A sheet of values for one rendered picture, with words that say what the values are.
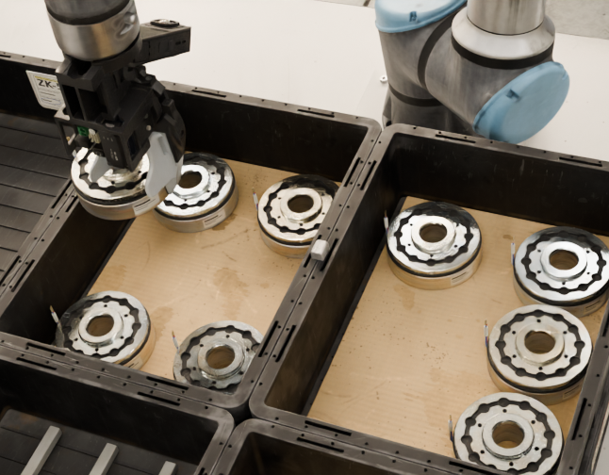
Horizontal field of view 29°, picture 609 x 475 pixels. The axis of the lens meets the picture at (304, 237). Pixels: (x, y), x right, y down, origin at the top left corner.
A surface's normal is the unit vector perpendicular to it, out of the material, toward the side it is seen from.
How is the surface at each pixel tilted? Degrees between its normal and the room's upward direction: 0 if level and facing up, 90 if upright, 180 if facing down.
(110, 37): 93
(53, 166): 0
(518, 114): 96
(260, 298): 0
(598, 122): 0
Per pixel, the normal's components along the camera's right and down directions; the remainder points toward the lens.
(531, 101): 0.55, 0.66
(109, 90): 0.92, 0.25
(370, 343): -0.13, -0.65
